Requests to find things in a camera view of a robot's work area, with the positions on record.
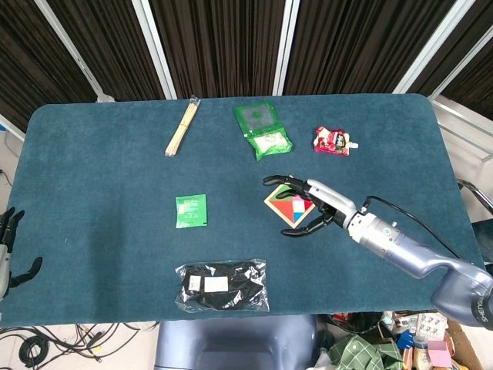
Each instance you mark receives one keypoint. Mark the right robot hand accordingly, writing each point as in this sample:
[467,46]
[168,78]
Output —
[331,198]

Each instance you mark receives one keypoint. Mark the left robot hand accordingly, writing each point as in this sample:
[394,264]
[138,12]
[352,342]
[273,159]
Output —
[4,270]

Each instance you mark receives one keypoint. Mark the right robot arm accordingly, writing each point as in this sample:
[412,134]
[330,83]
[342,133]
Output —
[404,246]

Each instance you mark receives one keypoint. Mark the red triangle tangram piece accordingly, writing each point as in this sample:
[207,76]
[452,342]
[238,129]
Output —
[308,205]

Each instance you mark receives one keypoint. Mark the colourful tangram puzzle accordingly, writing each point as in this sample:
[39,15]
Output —
[299,206]

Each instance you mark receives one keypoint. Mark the blue triangle tangram piece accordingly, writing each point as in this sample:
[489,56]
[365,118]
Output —
[298,216]

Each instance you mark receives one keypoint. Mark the orange triangle tangram piece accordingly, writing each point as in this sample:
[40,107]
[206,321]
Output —
[283,210]

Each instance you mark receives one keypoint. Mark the green triangle tangram piece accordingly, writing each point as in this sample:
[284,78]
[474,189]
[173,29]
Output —
[281,194]

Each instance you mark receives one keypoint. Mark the red spouted snack pouch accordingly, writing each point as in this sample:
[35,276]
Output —
[327,142]

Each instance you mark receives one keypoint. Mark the large green snack pouch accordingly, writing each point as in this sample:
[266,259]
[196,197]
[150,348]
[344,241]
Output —
[269,144]

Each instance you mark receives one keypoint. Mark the teal table cloth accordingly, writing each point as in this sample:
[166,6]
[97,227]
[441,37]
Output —
[115,231]

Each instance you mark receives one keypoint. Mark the black garment in plastic bag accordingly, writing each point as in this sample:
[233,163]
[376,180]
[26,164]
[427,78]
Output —
[231,297]

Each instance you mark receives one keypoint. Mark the small green sachet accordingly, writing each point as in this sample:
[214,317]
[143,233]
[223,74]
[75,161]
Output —
[190,212]

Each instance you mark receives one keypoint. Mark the black pleated curtain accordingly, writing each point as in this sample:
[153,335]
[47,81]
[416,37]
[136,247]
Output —
[23,58]
[219,46]
[477,19]
[354,46]
[111,46]

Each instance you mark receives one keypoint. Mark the metal-legged dark chair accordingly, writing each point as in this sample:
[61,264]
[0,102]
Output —
[483,239]

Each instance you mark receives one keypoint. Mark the green plaid cloth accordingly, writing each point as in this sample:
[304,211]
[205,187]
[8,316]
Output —
[362,354]

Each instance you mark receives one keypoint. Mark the blister pack box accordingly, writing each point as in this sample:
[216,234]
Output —
[431,323]

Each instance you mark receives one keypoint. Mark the wooden chopsticks bundle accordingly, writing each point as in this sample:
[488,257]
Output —
[181,129]

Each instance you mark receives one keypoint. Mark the blue-grey robot torso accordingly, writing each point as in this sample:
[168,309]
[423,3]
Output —
[231,343]

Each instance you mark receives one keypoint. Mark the pink box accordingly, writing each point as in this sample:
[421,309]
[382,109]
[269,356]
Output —
[439,352]

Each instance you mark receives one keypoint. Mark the white partition post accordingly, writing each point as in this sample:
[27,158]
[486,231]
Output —
[75,54]
[155,50]
[286,48]
[462,63]
[434,46]

